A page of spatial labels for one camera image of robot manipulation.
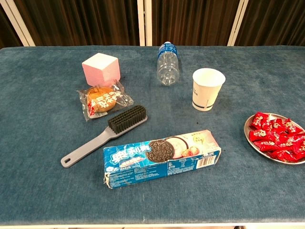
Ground white paper cup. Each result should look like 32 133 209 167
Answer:
192 68 226 112

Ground silver metal plate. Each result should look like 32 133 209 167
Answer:
244 113 305 165

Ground grey brush black bristles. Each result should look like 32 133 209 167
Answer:
60 105 148 169

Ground clear plastic water bottle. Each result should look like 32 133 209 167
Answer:
156 41 180 86

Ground blue Oreo cookie box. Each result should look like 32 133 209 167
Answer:
102 129 222 190

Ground packaged bread bun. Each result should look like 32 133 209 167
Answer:
75 80 134 122

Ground pink foam cube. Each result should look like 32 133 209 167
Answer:
81 52 121 87

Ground blue velvet tablecloth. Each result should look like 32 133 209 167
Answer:
0 45 305 226

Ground white frame post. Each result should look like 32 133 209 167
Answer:
145 0 153 47
227 0 250 47
0 0 36 47
137 0 146 47

